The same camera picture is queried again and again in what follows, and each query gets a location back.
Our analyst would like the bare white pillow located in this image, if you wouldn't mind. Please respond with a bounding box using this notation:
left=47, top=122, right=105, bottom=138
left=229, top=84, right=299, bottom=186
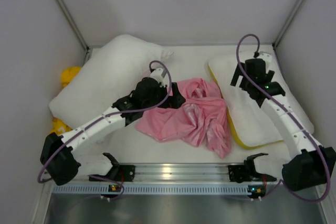
left=48, top=34, right=175, bottom=145

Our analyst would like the right aluminium corner post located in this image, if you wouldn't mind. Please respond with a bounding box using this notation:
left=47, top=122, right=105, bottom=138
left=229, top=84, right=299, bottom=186
left=272, top=0, right=306, bottom=51

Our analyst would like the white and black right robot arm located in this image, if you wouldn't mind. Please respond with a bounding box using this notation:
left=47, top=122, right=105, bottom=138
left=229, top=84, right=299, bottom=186
left=230, top=58, right=335, bottom=191

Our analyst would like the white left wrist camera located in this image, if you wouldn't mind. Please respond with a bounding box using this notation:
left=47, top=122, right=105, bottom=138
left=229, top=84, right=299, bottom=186
left=149, top=68, right=169, bottom=87

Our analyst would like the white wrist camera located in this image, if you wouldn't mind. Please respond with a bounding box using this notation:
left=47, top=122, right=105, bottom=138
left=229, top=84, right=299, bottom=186
left=253, top=51, right=272, bottom=68
left=149, top=68, right=169, bottom=87

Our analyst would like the left aluminium corner post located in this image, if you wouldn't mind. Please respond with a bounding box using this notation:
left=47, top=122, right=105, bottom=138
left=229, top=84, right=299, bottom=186
left=54, top=0, right=89, bottom=51

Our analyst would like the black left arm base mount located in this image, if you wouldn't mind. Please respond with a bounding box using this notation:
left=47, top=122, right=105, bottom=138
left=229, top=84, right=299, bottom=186
left=89, top=165, right=135, bottom=183

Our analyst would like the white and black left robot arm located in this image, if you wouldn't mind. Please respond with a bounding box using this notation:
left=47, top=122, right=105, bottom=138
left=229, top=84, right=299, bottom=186
left=37, top=77, right=186, bottom=186

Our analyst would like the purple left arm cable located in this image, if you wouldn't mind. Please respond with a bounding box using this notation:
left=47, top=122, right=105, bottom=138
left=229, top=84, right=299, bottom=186
left=38, top=60, right=173, bottom=199

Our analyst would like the aluminium front rail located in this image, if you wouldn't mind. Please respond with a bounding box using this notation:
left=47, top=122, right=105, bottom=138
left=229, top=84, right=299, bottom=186
left=42, top=163, right=329, bottom=183

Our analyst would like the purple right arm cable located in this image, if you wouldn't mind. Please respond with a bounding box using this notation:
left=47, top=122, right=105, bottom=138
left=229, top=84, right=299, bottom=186
left=236, top=34, right=331, bottom=203

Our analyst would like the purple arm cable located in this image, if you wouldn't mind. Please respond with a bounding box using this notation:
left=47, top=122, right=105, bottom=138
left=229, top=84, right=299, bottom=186
left=38, top=60, right=173, bottom=199
left=236, top=34, right=331, bottom=203

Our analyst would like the aluminium corner post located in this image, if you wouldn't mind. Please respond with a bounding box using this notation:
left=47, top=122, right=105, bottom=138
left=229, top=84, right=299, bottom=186
left=272, top=0, right=306, bottom=51
left=54, top=0, right=89, bottom=51

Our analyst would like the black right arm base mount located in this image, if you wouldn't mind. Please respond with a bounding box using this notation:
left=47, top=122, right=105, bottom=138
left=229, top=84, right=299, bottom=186
left=227, top=165, right=254, bottom=183

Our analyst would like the yellow cloth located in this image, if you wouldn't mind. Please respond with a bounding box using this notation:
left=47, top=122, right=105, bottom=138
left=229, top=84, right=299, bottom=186
left=50, top=66, right=81, bottom=135

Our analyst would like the pink pillowcase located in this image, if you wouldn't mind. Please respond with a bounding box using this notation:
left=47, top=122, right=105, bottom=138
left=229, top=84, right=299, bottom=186
left=135, top=78, right=232, bottom=158

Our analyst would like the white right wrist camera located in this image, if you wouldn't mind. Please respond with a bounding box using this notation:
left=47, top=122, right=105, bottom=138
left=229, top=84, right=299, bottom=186
left=253, top=51, right=272, bottom=68

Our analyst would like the grey slotted cable duct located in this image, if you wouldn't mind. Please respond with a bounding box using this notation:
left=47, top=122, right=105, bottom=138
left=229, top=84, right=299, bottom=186
left=52, top=183, right=265, bottom=196

